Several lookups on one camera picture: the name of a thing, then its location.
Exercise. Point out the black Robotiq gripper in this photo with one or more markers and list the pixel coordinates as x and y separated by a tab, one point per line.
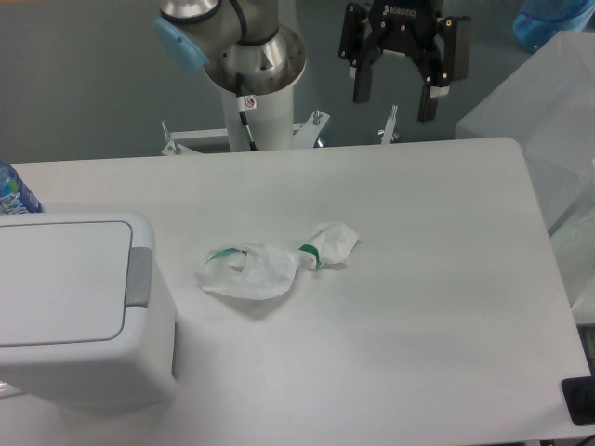
411	28

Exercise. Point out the white trash can lid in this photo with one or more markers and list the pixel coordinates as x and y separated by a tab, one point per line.
63	283

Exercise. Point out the black device at table edge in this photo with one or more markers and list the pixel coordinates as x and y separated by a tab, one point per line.
578	393

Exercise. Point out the translucent plastic storage box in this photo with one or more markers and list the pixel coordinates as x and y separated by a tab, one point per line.
547	106

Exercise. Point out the blue water bottle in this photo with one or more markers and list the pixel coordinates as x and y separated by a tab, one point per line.
16	197

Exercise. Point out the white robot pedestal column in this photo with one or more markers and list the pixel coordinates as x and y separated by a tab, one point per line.
261	121

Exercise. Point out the white trash can body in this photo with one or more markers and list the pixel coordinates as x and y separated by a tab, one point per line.
138	366

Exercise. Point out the grey lid push button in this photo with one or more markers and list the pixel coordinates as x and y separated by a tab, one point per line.
139	277

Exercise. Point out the blue plastic bag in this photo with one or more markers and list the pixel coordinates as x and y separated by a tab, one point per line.
536	22

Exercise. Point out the crumpled white green plastic bag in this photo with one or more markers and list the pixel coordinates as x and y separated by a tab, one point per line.
261	271

